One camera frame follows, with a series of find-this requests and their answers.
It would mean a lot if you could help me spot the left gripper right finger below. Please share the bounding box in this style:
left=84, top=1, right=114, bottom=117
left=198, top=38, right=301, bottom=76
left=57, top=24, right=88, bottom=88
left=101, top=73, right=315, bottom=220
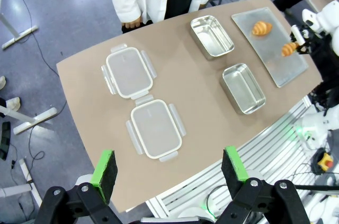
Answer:
left=216, top=146, right=310, bottom=224

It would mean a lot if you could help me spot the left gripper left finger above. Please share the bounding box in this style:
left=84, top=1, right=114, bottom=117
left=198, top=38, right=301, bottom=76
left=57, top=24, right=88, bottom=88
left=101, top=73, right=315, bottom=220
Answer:
left=34, top=149, right=123, bottom=224

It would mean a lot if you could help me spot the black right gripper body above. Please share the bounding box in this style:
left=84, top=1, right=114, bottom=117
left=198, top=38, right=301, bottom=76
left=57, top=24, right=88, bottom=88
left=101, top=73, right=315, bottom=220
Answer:
left=301, top=20, right=323, bottom=55

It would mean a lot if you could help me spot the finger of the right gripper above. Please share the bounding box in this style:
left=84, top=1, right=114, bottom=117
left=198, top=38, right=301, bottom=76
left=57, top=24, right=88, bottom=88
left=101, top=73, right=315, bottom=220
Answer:
left=292, top=45, right=309, bottom=55
left=291, top=24, right=305, bottom=47

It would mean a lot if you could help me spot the golden croissant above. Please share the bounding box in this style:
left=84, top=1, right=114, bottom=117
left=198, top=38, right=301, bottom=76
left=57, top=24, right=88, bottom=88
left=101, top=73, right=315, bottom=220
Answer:
left=251, top=21, right=273, bottom=36
left=281, top=41, right=299, bottom=57

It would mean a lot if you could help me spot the person's right forearm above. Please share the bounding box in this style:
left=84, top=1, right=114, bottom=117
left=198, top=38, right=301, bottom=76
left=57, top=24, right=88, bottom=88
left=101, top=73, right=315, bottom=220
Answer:
left=112, top=0, right=142, bottom=25

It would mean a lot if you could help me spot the rectangular steel container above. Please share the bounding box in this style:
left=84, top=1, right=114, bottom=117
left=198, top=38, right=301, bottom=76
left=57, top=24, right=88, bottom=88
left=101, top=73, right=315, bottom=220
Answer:
left=190, top=15, right=235, bottom=61
left=219, top=62, right=266, bottom=115

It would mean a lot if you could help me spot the person's right hand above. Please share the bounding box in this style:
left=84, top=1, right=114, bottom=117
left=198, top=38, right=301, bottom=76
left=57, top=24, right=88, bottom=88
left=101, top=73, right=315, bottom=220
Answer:
left=121, top=18, right=142, bottom=30

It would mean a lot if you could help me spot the perforated metal baking tray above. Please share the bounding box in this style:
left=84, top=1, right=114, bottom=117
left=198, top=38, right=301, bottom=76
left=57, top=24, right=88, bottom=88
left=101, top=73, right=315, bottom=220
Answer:
left=231, top=6, right=310, bottom=88

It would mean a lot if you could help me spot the white table leg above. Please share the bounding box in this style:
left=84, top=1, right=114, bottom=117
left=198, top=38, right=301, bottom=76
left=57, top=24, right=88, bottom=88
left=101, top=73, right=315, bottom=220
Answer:
left=0, top=104, right=58, bottom=136

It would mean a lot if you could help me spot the yellow emergency stop button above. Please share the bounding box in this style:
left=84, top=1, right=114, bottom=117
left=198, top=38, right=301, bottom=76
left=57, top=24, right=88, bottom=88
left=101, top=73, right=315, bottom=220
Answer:
left=316, top=152, right=334, bottom=174

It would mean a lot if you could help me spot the white table with T-foot leg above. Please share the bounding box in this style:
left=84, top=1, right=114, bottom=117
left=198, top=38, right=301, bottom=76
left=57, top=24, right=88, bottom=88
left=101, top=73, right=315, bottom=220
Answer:
left=0, top=0, right=39, bottom=50

